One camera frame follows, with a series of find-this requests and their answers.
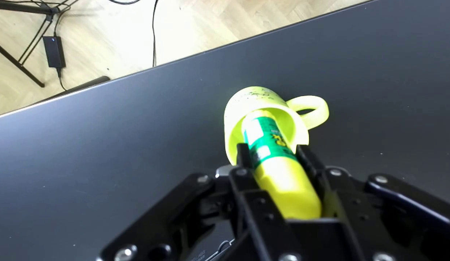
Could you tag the yellow green glue stick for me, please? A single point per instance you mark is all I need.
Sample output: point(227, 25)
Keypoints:
point(288, 189)

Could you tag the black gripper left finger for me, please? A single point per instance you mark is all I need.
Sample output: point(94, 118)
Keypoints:
point(249, 203)

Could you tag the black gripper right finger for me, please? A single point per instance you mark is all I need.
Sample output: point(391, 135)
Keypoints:
point(335, 197)

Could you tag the black flat floor bar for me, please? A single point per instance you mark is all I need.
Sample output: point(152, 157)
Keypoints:
point(89, 83)

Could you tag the black stand legs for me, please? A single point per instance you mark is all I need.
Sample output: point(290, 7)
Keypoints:
point(20, 64)

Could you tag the black power adapter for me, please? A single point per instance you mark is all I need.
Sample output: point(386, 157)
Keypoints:
point(55, 51)

